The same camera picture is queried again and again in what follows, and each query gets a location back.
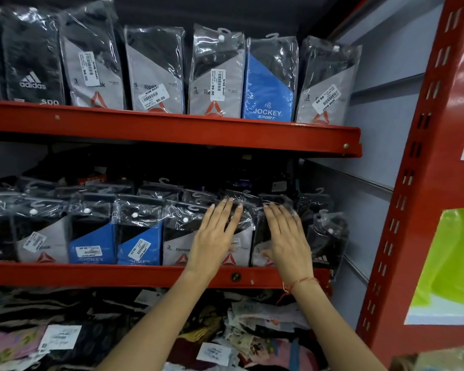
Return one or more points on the person's left hand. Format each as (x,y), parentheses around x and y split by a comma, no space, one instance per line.
(212,243)

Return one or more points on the person's right hand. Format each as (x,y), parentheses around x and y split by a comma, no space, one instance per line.
(290,247)

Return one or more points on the row of sock packets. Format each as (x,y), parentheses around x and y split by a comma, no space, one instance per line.
(93,235)
(154,73)

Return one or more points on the red metal shelf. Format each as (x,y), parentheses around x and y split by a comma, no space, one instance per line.
(178,127)

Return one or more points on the person's right forearm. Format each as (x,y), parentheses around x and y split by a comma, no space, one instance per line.
(332,328)

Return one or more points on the person's left forearm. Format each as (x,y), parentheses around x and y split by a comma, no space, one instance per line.
(158,324)

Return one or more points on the pile of mixed clothing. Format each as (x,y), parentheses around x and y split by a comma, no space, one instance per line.
(100,305)

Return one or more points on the green yellow plastic package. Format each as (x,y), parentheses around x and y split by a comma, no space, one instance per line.
(448,262)

